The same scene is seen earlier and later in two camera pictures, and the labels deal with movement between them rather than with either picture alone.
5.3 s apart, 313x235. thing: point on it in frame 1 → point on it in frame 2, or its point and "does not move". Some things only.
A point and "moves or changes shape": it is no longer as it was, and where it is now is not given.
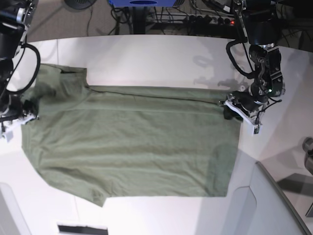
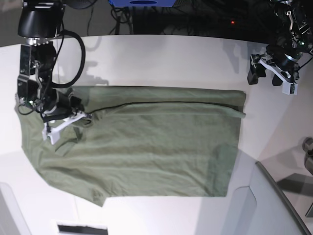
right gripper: x=19 y=107 → x=58 y=104
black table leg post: x=139 y=20 does not move
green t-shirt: x=101 y=142 moves or changes shape
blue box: x=143 y=3 does not move
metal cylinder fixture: x=307 y=146 does not move
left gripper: x=246 y=100 → x=283 y=56
